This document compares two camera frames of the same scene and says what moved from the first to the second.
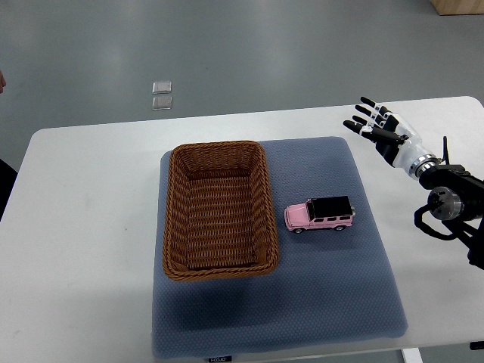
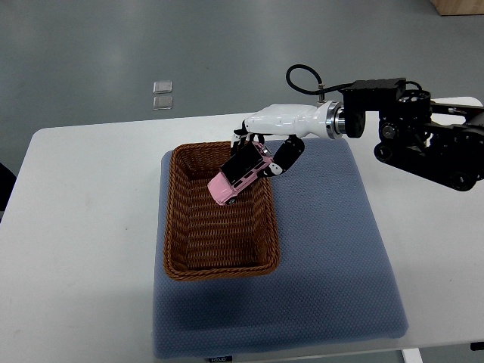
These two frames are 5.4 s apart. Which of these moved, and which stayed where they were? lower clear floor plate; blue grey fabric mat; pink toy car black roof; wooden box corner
Moved: pink toy car black roof
Stayed: lower clear floor plate; blue grey fabric mat; wooden box corner
